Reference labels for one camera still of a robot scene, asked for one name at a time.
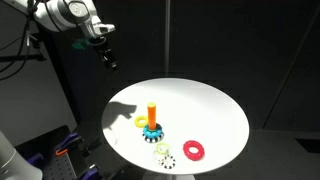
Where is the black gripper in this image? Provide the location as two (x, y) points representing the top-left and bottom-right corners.
(93, 36), (119, 71)

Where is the orange post with checkered base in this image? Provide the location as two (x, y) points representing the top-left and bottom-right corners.
(142, 102), (165, 145)

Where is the dark teal bumpy ring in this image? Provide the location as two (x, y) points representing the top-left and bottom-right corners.
(142, 123), (164, 140)

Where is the purple black clamp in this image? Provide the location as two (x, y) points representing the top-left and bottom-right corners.
(83, 165), (102, 180)
(55, 131), (85, 157)

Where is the black perforated breadboard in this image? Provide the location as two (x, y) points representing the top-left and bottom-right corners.
(14, 124), (103, 180)

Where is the teal wrist camera box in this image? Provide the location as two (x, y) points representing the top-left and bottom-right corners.
(71, 38), (94, 51)

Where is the grey vertical panel post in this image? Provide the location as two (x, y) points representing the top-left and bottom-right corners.
(164, 0), (172, 76)

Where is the yellow orange bumpy ring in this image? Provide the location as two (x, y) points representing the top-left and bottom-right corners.
(134, 115), (150, 128)

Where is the black camera cable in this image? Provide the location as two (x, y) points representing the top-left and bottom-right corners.
(0, 0), (38, 82)

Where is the light green toothed ring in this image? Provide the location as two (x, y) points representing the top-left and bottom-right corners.
(155, 142), (171, 156)

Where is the red ridged ring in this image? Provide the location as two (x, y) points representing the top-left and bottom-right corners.
(182, 139), (206, 162)

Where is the white table pedestal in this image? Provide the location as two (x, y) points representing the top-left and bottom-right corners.
(141, 169), (198, 180)

